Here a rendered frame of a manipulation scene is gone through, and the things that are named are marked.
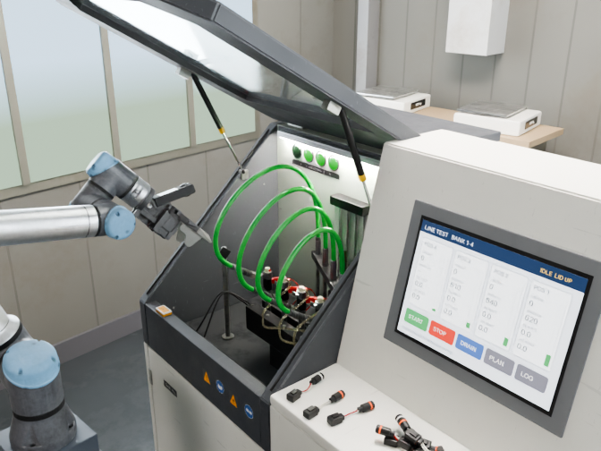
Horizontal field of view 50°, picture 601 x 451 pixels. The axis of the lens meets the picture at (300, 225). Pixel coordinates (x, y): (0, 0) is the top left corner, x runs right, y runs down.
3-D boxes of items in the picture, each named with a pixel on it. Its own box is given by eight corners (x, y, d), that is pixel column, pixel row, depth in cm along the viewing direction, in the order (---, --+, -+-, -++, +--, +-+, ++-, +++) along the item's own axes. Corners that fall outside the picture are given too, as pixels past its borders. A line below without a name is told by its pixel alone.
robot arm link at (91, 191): (75, 223, 152) (104, 186, 154) (55, 210, 159) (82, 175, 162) (98, 240, 157) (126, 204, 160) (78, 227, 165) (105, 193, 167)
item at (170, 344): (148, 346, 211) (144, 303, 205) (161, 342, 213) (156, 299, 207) (260, 447, 166) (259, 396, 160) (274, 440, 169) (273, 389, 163)
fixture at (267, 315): (247, 347, 203) (245, 304, 197) (272, 336, 209) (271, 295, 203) (317, 399, 179) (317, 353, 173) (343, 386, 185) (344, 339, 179)
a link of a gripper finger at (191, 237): (200, 256, 172) (172, 235, 171) (214, 239, 173) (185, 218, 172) (201, 256, 169) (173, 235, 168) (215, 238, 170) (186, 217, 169)
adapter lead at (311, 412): (308, 421, 147) (308, 413, 147) (302, 416, 149) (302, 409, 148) (345, 398, 155) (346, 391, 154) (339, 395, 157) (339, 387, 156)
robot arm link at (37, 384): (21, 424, 143) (12, 373, 138) (0, 396, 153) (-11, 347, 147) (73, 401, 151) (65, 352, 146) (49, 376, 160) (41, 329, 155)
